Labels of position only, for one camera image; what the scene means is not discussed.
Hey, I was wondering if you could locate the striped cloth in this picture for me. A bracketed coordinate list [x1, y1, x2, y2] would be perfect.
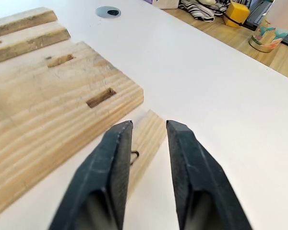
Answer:
[178, 0, 234, 23]

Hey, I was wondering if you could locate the wooden seat board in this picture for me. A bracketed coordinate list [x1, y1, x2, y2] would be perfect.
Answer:
[0, 41, 144, 220]

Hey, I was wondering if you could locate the wooden bar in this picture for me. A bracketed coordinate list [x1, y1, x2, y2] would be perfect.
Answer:
[0, 22, 71, 67]
[123, 109, 166, 200]
[0, 7, 59, 39]

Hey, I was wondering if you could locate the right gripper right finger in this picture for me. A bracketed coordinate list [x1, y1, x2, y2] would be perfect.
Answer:
[166, 119, 253, 230]

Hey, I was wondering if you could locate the colourful printed bottle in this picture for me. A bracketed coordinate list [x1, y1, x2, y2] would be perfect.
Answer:
[248, 0, 288, 54]

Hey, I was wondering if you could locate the yellow box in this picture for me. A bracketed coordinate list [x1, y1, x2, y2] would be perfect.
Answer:
[224, 2, 251, 29]

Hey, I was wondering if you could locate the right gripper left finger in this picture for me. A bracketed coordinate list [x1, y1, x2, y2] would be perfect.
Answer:
[48, 120, 134, 230]

